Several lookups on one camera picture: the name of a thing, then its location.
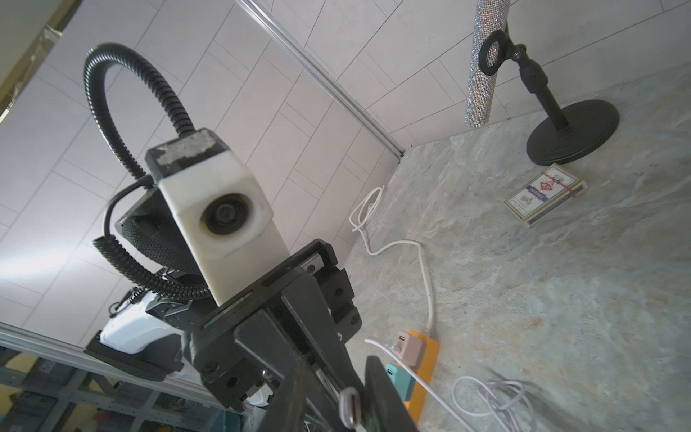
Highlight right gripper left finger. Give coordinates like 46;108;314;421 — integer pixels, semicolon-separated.
269;358;311;432

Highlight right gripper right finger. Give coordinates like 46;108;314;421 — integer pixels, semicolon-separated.
363;356;417;432

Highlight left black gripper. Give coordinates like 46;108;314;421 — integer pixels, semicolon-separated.
183;239;363;412

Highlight orange power strip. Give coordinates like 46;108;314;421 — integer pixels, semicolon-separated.
404;330;440;425

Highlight teal charger adapter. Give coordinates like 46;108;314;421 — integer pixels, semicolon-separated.
385;364;416;402

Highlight pink charger adapter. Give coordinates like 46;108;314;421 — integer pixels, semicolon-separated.
393;331;426;369

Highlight white usb cable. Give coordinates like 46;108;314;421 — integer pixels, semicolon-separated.
338;338;538;432

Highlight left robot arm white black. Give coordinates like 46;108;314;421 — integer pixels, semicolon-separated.
84;43;363;417

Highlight small pink patterned box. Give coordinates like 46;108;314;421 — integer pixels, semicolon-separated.
504;164;588;227

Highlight black microphone stand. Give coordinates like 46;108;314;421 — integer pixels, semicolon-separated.
501;33;620;167

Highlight glitter microphone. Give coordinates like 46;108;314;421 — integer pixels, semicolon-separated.
466;0;511;128

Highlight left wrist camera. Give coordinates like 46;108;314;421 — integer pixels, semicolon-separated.
146;129;290;305

